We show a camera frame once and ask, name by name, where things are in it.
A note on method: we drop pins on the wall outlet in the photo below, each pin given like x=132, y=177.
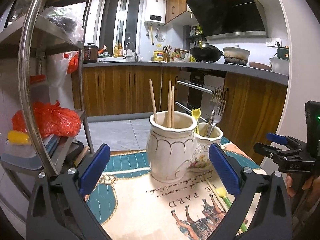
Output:
x=273, y=42

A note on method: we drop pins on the small red plastic bag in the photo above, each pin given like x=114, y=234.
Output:
x=72, y=65

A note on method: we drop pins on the orange package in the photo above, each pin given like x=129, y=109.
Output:
x=103, y=51

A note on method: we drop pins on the black wok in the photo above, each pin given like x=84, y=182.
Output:
x=206, y=52

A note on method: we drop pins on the yellow plastic item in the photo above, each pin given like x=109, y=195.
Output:
x=18, y=137

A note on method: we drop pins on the large red plastic bag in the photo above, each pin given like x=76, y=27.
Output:
x=50, y=122

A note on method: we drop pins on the white floral ceramic utensil holder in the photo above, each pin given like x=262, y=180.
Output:
x=170, y=155

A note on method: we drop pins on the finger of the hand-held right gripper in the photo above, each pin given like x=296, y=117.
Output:
x=267, y=151
x=277, y=138

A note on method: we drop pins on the wooden chopstick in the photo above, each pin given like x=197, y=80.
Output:
x=173, y=105
x=210, y=185
x=153, y=100
x=169, y=105

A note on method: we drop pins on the brown pressure cooker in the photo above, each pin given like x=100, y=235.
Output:
x=90, y=55

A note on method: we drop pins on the black range hood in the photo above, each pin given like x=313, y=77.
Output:
x=230, y=12

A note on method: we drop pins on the yellow glass bottles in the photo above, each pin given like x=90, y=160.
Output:
x=118, y=51

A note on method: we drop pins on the white plastic bag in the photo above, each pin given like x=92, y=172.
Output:
x=57, y=72

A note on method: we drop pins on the metal shelf rack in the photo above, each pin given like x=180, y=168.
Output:
x=50, y=36

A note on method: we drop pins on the clear plastic storage box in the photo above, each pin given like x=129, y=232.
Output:
x=17, y=157

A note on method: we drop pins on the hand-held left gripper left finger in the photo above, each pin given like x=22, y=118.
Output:
x=95, y=170

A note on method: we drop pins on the brown clay pan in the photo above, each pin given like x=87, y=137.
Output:
x=260, y=65

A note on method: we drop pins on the gold fork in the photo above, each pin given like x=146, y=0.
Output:
x=217, y=96

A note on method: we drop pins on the yellow jar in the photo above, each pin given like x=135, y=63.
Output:
x=158, y=56

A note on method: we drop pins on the green spoon with yellow head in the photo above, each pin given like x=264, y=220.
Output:
x=221, y=192

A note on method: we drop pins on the person's right hand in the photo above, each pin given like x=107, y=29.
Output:
x=290, y=187

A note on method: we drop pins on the red lidded plastic container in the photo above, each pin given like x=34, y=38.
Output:
x=38, y=87

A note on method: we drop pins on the printed quilted placemat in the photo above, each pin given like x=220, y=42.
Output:
x=140, y=205

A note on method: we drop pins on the clear bag with dark contents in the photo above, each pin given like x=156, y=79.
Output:
x=65, y=25

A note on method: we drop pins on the chrome faucet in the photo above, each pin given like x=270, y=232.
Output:
x=131, y=50

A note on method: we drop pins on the white bowl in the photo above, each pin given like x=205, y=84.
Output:
x=280, y=66

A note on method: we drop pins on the kitchen window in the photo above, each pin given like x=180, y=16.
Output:
x=117, y=22

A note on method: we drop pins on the black spice rack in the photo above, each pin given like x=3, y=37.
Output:
x=193, y=33

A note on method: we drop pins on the yellow green plastic fork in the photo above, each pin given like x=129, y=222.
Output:
x=196, y=113

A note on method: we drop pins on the silver fork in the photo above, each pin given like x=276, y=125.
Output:
x=212, y=103
x=220, y=116

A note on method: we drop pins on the wooden wall cabinets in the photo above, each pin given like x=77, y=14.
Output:
x=177, y=2

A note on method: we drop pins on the wooden kitchen cabinets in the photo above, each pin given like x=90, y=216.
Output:
x=115, y=92

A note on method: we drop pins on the white water heater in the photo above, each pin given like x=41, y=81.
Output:
x=155, y=11

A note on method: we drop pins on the white cooking pot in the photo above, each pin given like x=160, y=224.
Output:
x=236, y=53

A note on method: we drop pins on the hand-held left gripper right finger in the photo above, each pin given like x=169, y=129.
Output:
x=225, y=170

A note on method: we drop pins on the knife block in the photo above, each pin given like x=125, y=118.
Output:
x=167, y=55

